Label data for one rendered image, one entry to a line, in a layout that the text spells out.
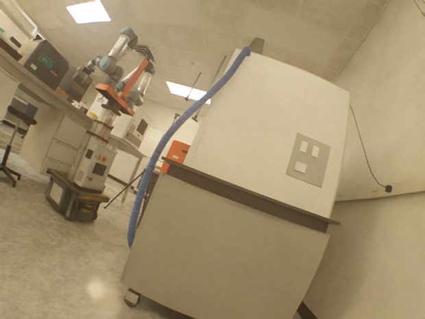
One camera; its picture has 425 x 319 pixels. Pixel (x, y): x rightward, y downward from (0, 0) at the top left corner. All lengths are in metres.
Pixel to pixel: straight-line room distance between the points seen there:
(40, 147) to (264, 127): 1.93
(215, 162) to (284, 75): 0.57
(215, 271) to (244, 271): 0.11
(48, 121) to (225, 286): 1.99
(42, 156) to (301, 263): 2.08
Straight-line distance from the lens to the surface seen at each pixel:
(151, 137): 5.91
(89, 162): 1.68
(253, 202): 0.79
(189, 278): 0.84
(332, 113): 1.04
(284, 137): 0.88
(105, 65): 1.78
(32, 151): 2.22
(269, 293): 0.89
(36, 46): 1.78
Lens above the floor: 0.65
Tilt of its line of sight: 11 degrees up
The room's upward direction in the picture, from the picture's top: 22 degrees clockwise
